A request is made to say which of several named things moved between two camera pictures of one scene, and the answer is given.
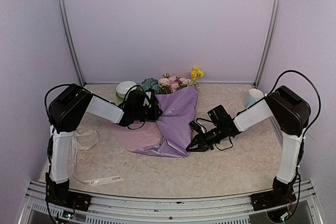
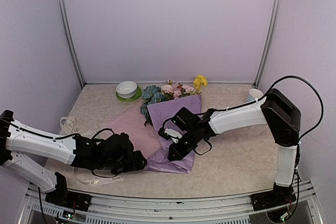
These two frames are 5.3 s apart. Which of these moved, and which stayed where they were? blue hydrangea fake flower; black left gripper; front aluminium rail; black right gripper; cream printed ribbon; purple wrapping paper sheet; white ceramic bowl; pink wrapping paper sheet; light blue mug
Moved: black right gripper; black left gripper; blue hydrangea fake flower; purple wrapping paper sheet; pink wrapping paper sheet
Stayed: light blue mug; white ceramic bowl; cream printed ribbon; front aluminium rail
